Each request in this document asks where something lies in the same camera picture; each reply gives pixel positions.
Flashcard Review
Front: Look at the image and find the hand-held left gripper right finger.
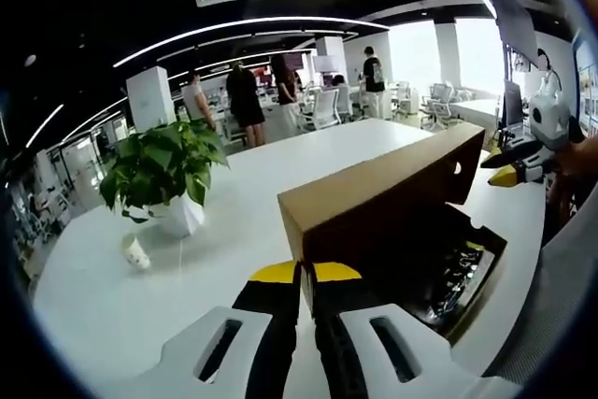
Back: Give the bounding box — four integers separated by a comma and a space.
306, 261, 472, 399

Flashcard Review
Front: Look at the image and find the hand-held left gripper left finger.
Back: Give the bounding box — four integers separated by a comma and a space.
161, 261, 301, 399

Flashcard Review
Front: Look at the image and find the silver green soft pouch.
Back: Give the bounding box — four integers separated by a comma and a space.
420, 237, 497, 325

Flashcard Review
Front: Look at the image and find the brown cardboard shoe box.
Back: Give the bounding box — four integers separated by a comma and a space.
278, 121, 509, 347

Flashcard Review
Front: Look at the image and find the person's right hand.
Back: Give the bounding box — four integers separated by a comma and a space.
555, 135, 598, 178

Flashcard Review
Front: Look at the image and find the desk monitor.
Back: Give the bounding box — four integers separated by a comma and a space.
502, 80, 524, 127

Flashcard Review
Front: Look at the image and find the grey mesh office chair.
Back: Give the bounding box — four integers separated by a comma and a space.
485, 211, 598, 399

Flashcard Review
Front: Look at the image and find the white paper cup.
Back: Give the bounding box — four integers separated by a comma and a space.
121, 233, 151, 270

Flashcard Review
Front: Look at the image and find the row of white office chairs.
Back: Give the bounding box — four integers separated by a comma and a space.
298, 80, 473, 133

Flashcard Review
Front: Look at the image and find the green potted plant white pot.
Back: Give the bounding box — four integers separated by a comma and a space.
99, 121, 230, 237

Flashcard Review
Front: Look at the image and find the curved ceiling light strip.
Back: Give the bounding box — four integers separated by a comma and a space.
113, 17, 392, 68

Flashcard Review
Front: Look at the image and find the dark wall screen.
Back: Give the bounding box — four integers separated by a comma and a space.
485, 0, 538, 68

